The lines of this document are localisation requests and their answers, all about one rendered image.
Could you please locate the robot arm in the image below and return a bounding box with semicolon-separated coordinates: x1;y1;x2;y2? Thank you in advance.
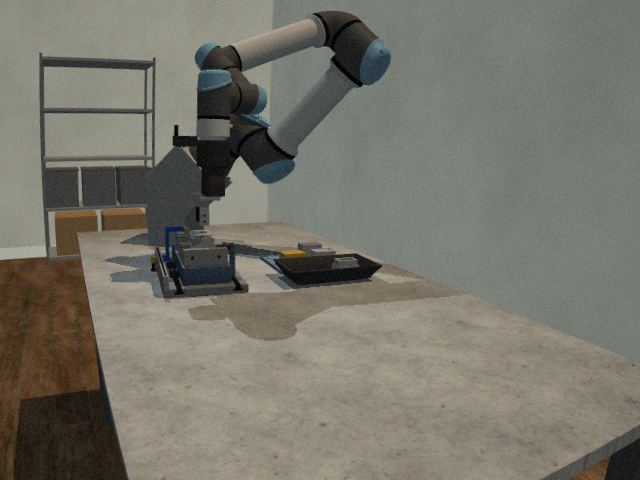
195;11;391;184

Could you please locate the yellow-orange block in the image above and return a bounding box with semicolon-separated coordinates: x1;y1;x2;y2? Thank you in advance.
280;250;306;259

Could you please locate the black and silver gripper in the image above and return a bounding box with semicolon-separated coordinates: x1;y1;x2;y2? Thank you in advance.
173;119;233;226

